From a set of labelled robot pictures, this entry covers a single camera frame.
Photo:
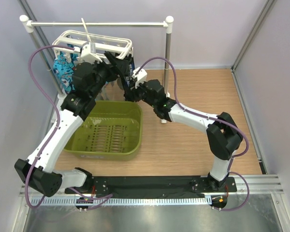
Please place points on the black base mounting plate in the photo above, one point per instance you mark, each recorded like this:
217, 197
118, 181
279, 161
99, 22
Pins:
155, 187

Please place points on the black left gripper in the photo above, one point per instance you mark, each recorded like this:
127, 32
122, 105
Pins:
112, 71

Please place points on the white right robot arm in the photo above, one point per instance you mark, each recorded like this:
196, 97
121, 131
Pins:
221, 131

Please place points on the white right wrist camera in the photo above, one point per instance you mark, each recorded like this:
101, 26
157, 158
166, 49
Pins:
141, 74

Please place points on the aluminium slotted rail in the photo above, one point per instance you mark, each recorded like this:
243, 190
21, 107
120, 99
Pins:
77, 201

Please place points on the green plastic basket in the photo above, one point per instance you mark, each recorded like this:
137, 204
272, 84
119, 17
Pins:
112, 131

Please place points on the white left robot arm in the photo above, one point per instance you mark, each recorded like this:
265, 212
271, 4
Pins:
37, 171

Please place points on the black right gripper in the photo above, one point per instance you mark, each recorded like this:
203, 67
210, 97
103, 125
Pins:
140, 86

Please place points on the white clip sock hanger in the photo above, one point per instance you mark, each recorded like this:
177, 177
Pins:
81, 46

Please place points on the blue shark pattern sock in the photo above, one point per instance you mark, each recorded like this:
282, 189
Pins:
64, 71

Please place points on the black patterned sock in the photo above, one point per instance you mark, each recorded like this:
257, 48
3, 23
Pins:
131, 62
126, 77

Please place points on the white metal drying rack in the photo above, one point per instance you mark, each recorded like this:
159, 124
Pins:
30, 26

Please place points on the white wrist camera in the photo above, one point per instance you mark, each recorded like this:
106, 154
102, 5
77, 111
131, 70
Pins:
141, 74
87, 53

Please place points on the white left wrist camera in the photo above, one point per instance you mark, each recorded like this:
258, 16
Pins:
87, 53

